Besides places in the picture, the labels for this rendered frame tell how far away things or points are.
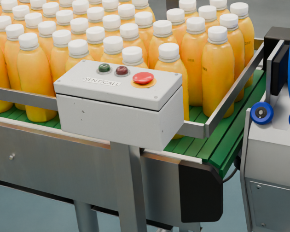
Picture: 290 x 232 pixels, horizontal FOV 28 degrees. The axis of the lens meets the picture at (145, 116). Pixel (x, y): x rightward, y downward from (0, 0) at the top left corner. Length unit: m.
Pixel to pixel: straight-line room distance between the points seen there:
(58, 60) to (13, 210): 1.39
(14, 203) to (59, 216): 0.23
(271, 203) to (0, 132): 0.61
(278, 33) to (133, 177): 0.53
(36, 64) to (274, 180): 0.54
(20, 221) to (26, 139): 1.20
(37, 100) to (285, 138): 0.51
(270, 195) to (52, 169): 0.47
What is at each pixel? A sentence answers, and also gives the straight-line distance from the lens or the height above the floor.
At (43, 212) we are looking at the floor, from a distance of 2.48.
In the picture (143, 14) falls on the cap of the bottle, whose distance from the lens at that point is 1.28.
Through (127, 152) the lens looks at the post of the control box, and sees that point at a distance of 1.04.
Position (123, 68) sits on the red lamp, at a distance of 0.99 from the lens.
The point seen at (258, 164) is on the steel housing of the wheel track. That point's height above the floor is 0.86.
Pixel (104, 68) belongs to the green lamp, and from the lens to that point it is 1.01.
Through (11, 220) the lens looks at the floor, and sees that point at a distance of 2.48.
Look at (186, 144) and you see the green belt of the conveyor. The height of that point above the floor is 0.90.
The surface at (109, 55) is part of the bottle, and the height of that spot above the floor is 1.06.
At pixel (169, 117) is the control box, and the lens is 0.96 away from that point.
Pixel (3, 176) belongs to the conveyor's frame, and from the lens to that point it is 1.41.
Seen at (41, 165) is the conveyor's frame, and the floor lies 0.81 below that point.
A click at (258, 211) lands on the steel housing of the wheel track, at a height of 0.71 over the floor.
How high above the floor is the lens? 1.54
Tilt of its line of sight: 31 degrees down
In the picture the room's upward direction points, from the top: 5 degrees counter-clockwise
